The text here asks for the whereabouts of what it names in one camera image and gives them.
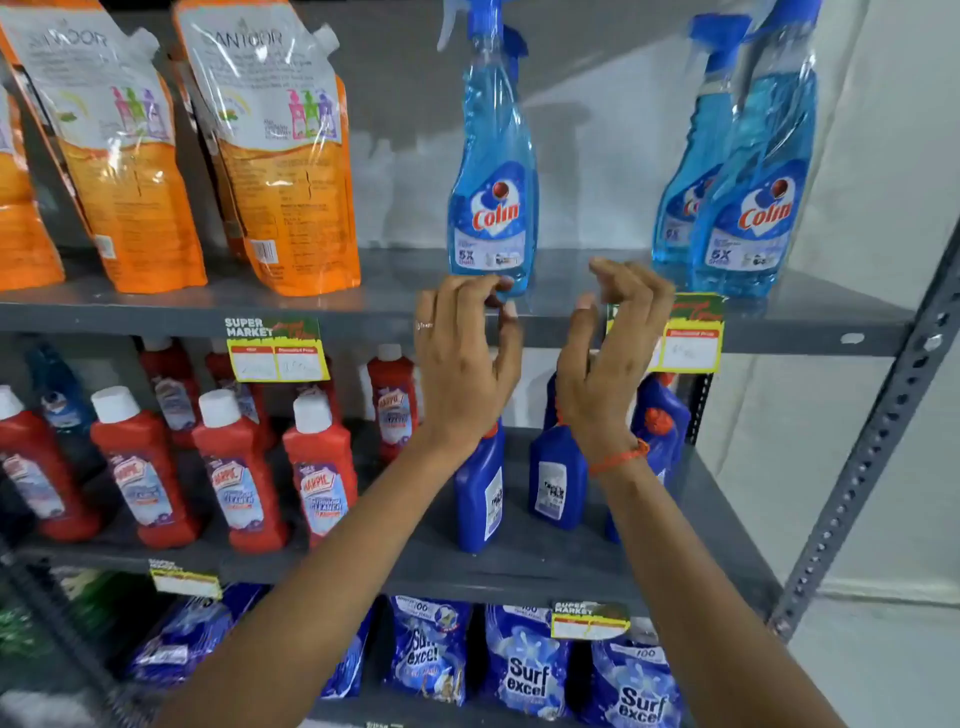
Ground grey metal shelving rack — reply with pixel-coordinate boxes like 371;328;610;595
0;217;960;728

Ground blue glass cleaner spray bottle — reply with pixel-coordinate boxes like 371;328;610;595
501;24;531;85
651;12;753;268
438;0;540;303
689;0;824;300

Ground dark blue cleaner bottle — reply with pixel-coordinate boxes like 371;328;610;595
604;372;693;546
528;371;591;532
453;418;507;555

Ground orange refill pouch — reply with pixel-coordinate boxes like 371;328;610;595
0;86;66;292
171;0;363;298
0;0;209;295

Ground person's left forearm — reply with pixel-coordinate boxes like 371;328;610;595
153;429;498;728

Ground person's right forearm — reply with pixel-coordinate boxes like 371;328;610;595
594;448;847;728

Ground orange wrist thread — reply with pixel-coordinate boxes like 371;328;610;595
588;438;652;478

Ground person's left hand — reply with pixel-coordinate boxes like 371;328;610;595
414;273;525;453

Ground person's right hand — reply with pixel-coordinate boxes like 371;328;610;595
555;257;678;468

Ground green packets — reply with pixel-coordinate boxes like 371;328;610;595
0;568;155;663

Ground blue cleaner bottle white cap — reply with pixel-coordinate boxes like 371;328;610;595
24;341;96;435

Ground blue detergent packet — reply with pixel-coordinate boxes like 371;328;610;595
384;595;474;707
126;583;265;689
321;606;377;701
483;603;576;723
587;617;685;728

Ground yellow green price tag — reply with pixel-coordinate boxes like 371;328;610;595
147;558;225;600
605;291;728;375
224;315;332;384
550;599;632;642

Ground group of red cleaner bottles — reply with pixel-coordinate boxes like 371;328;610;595
0;335;420;555

